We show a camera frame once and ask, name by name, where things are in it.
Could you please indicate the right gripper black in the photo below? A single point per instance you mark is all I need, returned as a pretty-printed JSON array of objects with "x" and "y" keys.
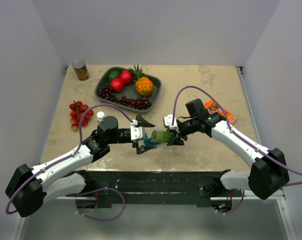
[{"x": 176, "y": 141}]

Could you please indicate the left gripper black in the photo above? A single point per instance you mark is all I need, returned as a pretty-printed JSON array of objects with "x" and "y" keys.
[{"x": 142, "y": 122}]

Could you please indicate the teal five-day pill organizer strip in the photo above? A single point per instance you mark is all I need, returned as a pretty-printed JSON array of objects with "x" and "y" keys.
[{"x": 148, "y": 142}]

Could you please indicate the green pill bottle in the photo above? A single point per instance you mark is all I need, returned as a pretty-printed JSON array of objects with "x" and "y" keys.
[{"x": 160, "y": 136}]

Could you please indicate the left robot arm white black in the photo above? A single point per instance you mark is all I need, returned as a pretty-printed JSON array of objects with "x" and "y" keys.
[{"x": 26, "y": 189}]

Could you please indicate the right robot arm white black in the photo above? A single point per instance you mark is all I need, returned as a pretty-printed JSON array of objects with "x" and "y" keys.
[{"x": 267, "y": 167}]

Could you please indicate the white-capped dark pill bottle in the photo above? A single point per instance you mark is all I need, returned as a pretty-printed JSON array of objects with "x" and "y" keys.
[{"x": 100, "y": 116}]

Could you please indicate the orange snack box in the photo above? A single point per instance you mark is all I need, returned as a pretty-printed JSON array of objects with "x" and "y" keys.
[{"x": 212, "y": 107}]

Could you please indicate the orange toy pineapple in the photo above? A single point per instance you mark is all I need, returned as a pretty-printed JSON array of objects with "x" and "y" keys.
[{"x": 143, "y": 85}]

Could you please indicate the dark purple grape bunch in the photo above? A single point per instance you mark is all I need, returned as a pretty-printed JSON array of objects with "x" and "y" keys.
[{"x": 108, "y": 93}]

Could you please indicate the red apple front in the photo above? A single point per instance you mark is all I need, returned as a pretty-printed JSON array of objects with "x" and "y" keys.
[{"x": 117, "y": 84}]

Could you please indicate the red apple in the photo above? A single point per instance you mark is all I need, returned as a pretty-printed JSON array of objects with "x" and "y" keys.
[
  {"x": 126, "y": 77},
  {"x": 117, "y": 84}
]

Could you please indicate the red apple rear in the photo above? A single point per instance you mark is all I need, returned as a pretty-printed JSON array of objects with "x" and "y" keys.
[{"x": 126, "y": 77}]

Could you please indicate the green lime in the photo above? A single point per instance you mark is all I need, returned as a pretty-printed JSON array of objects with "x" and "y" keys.
[{"x": 113, "y": 75}]

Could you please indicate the grey plastic fruit tray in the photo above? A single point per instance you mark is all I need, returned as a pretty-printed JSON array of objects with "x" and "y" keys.
[{"x": 129, "y": 91}]

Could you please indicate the red cherry tomato bunch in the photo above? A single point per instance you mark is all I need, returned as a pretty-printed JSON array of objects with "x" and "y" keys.
[{"x": 77, "y": 111}]

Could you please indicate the tin can yellow label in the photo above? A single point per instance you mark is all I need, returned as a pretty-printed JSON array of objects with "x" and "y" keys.
[{"x": 80, "y": 69}]

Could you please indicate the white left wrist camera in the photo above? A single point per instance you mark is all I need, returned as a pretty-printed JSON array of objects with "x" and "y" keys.
[{"x": 137, "y": 133}]

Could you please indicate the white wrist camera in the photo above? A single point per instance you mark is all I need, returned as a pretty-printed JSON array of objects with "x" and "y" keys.
[
  {"x": 137, "y": 133},
  {"x": 169, "y": 120}
]

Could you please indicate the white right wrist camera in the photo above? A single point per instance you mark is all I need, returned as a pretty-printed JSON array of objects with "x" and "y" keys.
[{"x": 169, "y": 120}]

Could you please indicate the black table front rail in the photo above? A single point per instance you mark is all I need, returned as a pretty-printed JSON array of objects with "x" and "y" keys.
[{"x": 109, "y": 188}]

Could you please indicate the aluminium frame rail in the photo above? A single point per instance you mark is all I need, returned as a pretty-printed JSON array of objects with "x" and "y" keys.
[{"x": 256, "y": 101}]

